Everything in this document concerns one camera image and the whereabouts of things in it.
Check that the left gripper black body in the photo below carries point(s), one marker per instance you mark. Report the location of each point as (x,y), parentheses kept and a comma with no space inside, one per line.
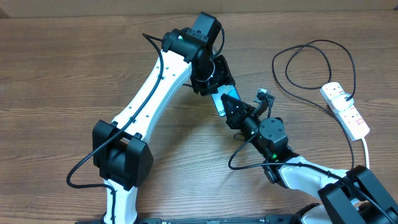
(214,74)

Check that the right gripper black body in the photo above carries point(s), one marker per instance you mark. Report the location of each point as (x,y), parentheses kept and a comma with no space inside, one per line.
(249,126)

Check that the Samsung Galaxy smartphone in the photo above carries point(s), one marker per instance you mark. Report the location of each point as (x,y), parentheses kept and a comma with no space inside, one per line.
(222,97)

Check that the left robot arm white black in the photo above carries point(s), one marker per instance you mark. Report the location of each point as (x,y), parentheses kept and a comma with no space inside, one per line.
(120,148)

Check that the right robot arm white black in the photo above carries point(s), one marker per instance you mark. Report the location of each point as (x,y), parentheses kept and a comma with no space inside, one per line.
(347,196)

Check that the white charger plug adapter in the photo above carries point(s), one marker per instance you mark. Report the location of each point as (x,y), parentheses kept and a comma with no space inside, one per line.
(341,102)

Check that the white power strip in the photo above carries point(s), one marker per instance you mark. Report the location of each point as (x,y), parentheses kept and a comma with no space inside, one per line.
(351,120)

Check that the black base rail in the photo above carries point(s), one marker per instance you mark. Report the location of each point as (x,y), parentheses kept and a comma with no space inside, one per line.
(268,219)

